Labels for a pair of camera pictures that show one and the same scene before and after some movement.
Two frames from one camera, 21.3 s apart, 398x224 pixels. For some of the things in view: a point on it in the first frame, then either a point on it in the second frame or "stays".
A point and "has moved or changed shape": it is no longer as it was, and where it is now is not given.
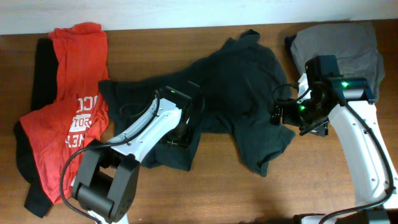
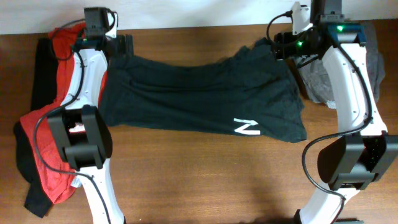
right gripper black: [318, 128] -> [283, 43]
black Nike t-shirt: [242, 90] has moved or changed shape
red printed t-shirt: [55, 133] stays
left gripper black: [185, 139] -> [124, 44]
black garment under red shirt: [45, 82] stays
